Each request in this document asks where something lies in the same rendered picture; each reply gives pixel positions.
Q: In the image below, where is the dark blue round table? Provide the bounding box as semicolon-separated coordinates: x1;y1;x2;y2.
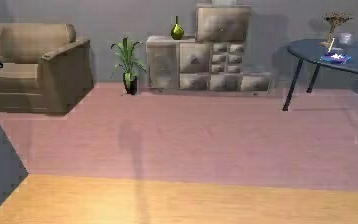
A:
281;38;358;143

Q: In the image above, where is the brown sofa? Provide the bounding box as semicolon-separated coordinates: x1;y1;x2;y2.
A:
0;22;95;115

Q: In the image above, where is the green vase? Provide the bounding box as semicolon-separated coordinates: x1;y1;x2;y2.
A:
170;15;185;41

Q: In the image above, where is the green house plant black pot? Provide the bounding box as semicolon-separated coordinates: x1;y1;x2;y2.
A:
110;36;148;96

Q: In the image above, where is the blue plate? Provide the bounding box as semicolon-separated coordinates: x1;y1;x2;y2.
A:
320;52;352;65

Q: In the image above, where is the grey cup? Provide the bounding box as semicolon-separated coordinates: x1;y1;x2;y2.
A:
337;32;355;45

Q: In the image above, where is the brown dry plant statue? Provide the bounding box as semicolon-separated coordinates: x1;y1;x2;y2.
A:
318;11;354;49

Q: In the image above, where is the white candle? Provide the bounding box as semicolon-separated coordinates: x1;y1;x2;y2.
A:
326;36;336;54

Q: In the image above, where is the brown chest of drawers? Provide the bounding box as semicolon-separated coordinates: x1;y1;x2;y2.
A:
145;3;275;93

